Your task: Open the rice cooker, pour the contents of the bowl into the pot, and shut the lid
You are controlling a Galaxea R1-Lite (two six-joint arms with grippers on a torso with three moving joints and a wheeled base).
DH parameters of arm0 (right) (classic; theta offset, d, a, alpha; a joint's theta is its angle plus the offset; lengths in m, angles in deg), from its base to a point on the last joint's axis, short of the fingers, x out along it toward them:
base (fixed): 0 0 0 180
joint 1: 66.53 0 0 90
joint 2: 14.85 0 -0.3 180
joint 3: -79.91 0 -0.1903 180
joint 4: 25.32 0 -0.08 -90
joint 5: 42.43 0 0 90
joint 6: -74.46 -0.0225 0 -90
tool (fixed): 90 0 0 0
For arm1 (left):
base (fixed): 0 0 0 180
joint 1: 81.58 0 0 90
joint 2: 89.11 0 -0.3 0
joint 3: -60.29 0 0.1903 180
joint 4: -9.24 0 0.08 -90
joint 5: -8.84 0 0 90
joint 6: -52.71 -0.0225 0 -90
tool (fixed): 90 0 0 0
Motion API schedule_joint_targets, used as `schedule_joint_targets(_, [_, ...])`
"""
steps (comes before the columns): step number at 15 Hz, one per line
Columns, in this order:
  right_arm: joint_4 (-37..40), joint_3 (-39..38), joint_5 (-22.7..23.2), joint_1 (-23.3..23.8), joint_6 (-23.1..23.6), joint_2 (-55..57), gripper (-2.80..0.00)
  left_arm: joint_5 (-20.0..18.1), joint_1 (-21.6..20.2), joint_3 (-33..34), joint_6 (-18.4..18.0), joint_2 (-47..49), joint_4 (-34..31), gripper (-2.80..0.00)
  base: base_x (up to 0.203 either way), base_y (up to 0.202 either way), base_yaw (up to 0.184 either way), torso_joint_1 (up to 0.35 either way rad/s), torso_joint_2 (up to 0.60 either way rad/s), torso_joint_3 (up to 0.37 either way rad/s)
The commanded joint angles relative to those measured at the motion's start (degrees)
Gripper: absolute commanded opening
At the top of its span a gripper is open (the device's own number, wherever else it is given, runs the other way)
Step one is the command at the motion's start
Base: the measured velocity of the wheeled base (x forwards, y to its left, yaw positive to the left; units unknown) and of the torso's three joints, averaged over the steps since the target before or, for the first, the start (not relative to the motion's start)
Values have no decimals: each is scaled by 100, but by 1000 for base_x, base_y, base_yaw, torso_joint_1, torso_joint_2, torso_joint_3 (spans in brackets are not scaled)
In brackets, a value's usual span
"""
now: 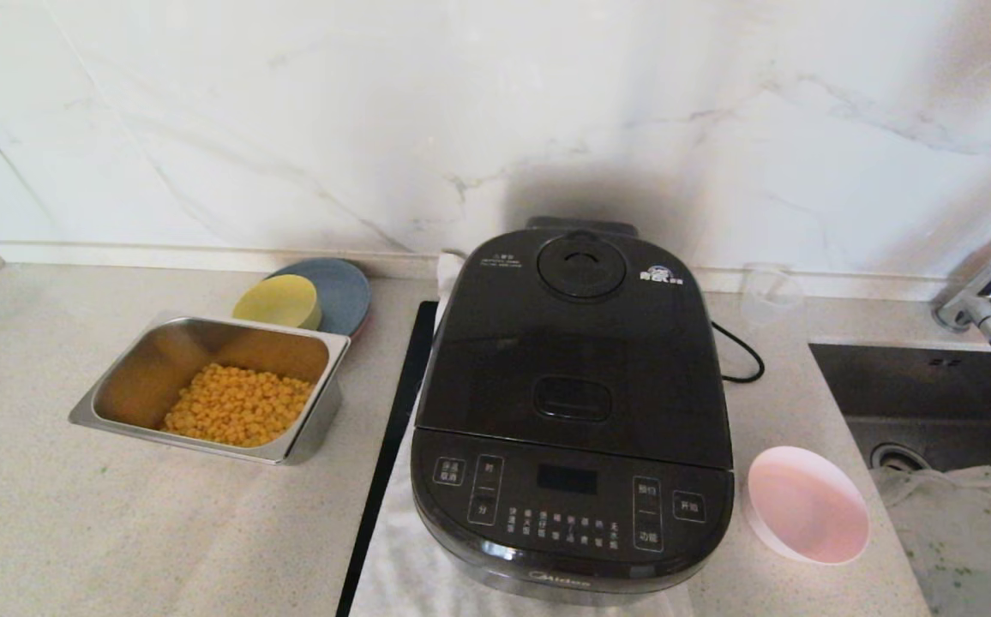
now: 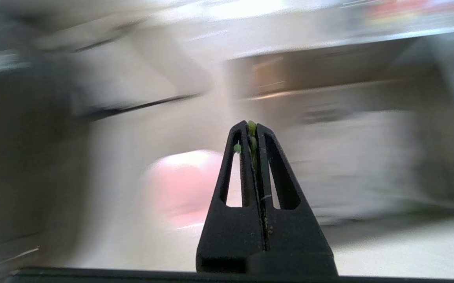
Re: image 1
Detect black rice cooker lid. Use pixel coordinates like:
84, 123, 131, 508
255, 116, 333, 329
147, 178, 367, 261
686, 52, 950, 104
415, 217, 735, 472

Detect white round bowl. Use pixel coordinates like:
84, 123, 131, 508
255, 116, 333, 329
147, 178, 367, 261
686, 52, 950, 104
742, 446, 872, 566

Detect yellow bowl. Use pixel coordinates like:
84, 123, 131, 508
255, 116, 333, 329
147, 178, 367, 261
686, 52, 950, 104
232, 274, 323, 332

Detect blue grey plate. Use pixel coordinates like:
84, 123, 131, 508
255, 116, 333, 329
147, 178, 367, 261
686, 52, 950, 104
268, 258, 372, 337

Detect long black strip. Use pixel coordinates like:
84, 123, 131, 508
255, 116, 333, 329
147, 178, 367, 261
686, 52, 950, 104
337, 300, 441, 617

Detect white towel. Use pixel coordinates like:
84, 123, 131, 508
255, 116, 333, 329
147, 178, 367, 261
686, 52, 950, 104
348, 249, 695, 617

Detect clear measuring cup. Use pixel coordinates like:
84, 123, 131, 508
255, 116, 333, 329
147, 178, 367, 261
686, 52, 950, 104
740, 264, 805, 331

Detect yellow corn kernels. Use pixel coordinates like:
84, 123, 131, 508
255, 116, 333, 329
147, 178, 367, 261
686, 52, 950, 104
161, 362, 316, 448

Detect stainless steel tray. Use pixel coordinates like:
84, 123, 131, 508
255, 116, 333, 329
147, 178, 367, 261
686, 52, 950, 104
68, 315, 352, 466

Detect round sink drain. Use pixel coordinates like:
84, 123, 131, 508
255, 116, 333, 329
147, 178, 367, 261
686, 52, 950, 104
871, 443, 929, 473

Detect stainless steel sink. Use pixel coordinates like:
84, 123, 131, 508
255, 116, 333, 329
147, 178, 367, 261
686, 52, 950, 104
808, 341, 991, 617

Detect chrome faucet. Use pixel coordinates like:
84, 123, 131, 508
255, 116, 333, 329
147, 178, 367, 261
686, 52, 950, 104
933, 225, 991, 348

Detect white cloth with green bits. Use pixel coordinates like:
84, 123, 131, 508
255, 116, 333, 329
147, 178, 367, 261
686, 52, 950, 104
873, 465, 991, 617

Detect black power cable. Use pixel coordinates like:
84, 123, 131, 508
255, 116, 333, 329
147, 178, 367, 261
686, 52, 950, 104
708, 319, 765, 384

